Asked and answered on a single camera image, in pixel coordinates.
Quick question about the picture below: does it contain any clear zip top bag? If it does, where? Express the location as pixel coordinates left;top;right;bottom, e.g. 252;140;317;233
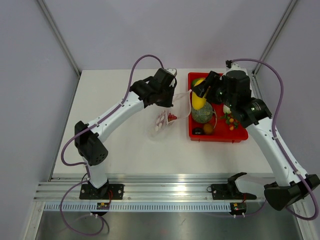
146;90;192;141

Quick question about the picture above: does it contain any green netted melon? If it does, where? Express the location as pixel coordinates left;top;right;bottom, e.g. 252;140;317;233
191;102;214;124

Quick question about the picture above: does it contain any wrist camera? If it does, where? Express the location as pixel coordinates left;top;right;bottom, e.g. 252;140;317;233
165;68;178;77
224;60;244;75

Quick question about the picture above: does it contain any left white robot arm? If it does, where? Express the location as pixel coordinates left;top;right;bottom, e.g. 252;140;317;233
74;68;177;199

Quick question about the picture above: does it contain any white garlic bulb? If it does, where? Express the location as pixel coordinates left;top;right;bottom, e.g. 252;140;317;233
222;105;232;115

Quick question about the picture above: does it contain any aluminium frame post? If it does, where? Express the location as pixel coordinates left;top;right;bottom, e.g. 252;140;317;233
259;0;300;62
35;0;82;80

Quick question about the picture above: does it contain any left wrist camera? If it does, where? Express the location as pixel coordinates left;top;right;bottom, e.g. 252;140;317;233
165;68;178;77

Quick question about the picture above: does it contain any pink red grape bunch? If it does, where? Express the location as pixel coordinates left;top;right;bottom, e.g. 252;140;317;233
167;113;178;122

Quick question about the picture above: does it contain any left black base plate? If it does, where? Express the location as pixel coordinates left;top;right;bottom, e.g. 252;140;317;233
79;183;125;200

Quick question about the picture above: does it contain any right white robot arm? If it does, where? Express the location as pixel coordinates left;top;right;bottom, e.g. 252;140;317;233
191;70;320;211

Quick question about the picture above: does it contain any white slotted cable duct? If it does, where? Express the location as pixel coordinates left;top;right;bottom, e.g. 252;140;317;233
44;202;232;211

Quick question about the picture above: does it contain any right aluminium frame post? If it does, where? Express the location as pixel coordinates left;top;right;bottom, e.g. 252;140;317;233
259;0;300;62

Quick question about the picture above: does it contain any aluminium rail beam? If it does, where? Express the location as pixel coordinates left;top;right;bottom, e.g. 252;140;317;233
33;174;306;203

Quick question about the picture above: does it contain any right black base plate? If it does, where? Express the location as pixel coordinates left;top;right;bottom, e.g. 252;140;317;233
206;183;257;201

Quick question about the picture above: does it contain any black dark fruit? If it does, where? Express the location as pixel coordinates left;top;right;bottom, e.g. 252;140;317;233
192;127;204;135

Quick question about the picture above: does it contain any small orange fruit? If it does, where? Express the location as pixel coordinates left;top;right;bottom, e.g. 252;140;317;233
202;123;215;135

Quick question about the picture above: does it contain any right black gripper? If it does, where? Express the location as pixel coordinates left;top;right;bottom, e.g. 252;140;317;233
193;71;237;109

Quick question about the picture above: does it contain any yellow mango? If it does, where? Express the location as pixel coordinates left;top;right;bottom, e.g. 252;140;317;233
191;78;207;110

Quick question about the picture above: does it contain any red plastic tray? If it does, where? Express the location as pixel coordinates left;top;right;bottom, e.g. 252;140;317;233
187;72;249;143

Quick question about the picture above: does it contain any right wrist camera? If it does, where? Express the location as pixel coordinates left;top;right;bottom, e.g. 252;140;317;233
224;60;244;75

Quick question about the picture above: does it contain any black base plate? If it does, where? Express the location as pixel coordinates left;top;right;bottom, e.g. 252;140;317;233
79;183;125;200
206;183;257;201

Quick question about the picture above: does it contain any left aluminium frame post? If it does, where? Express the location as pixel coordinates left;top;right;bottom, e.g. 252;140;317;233
35;0;82;80

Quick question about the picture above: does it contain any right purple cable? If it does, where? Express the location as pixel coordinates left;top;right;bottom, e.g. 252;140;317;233
226;58;318;221

